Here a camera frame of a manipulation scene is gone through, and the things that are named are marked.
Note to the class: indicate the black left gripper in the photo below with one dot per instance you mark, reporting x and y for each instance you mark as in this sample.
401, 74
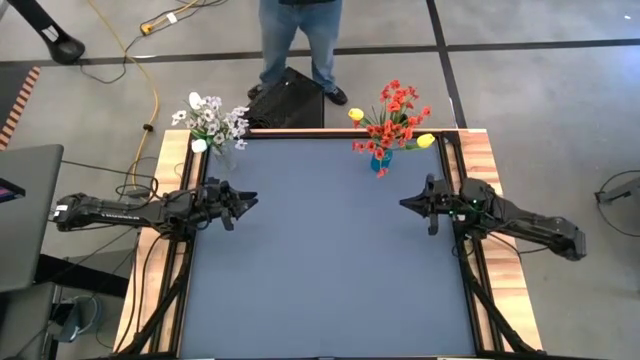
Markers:
217, 202

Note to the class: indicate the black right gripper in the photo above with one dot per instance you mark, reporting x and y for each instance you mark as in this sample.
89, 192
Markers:
442, 200

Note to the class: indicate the yellow artificial tulip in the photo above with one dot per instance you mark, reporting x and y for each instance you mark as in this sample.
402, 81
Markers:
425, 140
356, 114

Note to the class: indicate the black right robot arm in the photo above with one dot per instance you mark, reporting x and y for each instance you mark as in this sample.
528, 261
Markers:
530, 225

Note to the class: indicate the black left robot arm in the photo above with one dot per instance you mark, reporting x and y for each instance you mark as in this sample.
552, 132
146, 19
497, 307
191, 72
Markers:
115, 212

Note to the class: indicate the clear cut-glass vase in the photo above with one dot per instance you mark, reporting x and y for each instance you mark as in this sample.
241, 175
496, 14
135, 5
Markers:
227, 161

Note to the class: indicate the blue cut-glass vase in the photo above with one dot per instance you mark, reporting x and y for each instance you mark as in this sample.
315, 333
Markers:
381, 162

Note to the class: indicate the blue-grey table mat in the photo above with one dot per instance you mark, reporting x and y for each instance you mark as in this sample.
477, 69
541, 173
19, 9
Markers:
325, 280

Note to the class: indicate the person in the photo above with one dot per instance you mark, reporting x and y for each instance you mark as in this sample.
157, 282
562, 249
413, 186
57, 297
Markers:
280, 40

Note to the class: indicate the grey stand foot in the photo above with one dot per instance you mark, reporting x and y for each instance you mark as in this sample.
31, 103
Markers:
620, 192

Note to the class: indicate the blue-grey power adapter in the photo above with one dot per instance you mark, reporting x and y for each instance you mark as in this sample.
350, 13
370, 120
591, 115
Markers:
75, 320

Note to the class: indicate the grey laptop lid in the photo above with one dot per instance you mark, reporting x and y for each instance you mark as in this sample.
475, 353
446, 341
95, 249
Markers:
30, 225

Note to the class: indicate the dark tablet with colourful screen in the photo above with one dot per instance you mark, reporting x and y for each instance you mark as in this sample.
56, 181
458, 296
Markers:
10, 192

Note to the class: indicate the black stand foot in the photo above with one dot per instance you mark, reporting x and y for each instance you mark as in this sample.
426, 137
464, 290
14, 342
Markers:
65, 50

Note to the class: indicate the grey chair seat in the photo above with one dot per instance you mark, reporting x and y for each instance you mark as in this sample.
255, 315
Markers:
25, 320

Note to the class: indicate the black floor mat orange edge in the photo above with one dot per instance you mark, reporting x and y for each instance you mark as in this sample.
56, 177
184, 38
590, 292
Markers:
12, 90

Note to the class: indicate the black table frame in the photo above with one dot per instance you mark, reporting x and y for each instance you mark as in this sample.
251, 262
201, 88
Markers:
325, 134

